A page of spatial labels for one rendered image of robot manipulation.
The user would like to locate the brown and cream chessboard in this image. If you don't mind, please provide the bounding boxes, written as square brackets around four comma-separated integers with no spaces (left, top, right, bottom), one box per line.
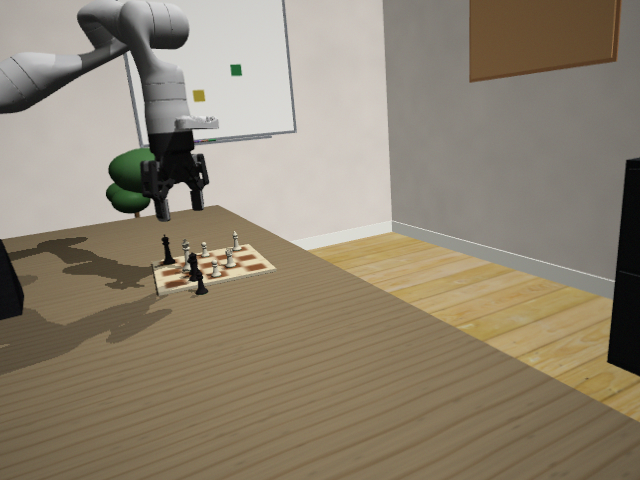
[152,244,277,296]

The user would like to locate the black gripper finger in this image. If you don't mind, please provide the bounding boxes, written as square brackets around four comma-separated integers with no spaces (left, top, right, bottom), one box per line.
[140,161,181,222]
[183,154,209,211]

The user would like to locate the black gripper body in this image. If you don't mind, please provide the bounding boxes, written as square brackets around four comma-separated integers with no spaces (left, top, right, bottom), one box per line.
[147,131,195,184]

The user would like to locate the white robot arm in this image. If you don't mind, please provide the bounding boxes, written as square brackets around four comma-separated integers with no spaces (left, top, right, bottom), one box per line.
[0,0,219,134]

